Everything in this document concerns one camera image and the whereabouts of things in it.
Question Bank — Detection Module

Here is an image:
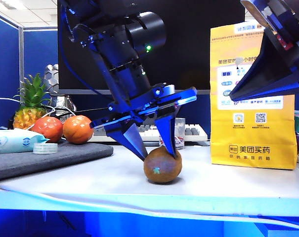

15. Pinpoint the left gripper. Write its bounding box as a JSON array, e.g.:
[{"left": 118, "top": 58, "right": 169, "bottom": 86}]
[{"left": 89, "top": 61, "right": 198, "bottom": 161}]

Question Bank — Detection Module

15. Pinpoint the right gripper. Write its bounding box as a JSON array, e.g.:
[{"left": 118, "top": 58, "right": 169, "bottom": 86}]
[{"left": 229, "top": 0, "right": 299, "bottom": 102}]

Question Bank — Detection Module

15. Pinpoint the brown kiwifruit with green sticker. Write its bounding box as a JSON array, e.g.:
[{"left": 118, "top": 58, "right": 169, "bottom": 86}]
[{"left": 143, "top": 146, "right": 183, "bottom": 184}]

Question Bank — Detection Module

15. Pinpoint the yellow printed paper bag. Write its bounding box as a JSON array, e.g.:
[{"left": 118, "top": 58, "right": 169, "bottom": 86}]
[{"left": 210, "top": 23, "right": 298, "bottom": 170}]

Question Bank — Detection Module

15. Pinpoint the white and grey keyboard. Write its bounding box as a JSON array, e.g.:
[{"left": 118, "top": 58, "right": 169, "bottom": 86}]
[{"left": 88, "top": 123, "right": 209, "bottom": 143}]

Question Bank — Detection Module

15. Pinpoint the black computer monitor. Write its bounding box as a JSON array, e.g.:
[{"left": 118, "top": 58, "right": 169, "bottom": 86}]
[{"left": 57, "top": 0, "right": 246, "bottom": 96}]

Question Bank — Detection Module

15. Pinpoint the grey felt mat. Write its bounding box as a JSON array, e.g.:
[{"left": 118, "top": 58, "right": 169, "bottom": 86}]
[{"left": 0, "top": 141, "right": 114, "bottom": 182}]

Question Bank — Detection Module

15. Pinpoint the red orange round fruit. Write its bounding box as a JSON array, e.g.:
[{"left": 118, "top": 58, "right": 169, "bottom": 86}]
[{"left": 30, "top": 116, "right": 64, "bottom": 143}]

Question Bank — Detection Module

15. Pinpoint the clear tape roll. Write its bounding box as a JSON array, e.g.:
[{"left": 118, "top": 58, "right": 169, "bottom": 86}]
[{"left": 33, "top": 142, "right": 59, "bottom": 155}]

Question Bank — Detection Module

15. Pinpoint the silver honeycomb figurine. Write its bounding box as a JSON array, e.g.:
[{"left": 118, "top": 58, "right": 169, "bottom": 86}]
[{"left": 42, "top": 64, "right": 77, "bottom": 117}]

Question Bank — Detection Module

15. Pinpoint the small pineapple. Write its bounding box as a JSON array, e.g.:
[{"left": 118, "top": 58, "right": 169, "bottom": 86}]
[{"left": 12, "top": 73, "right": 52, "bottom": 130}]

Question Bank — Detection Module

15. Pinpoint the light blue wet wipes pack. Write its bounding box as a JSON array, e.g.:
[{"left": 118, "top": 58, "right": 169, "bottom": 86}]
[{"left": 0, "top": 128, "right": 50, "bottom": 155}]

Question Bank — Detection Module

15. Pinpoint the black thin cable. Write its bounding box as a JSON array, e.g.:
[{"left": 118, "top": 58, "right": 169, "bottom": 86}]
[{"left": 58, "top": 107, "right": 111, "bottom": 118}]

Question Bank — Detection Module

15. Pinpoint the dark robot arm cable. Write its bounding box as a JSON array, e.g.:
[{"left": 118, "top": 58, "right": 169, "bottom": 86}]
[{"left": 58, "top": 2, "right": 113, "bottom": 97}]

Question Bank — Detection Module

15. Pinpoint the grey partition post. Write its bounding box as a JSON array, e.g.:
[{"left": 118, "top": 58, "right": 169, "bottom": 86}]
[{"left": 18, "top": 27, "right": 25, "bottom": 89}]

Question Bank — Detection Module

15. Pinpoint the white thin cable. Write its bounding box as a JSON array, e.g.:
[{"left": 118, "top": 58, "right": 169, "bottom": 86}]
[{"left": 0, "top": 97, "right": 76, "bottom": 130}]

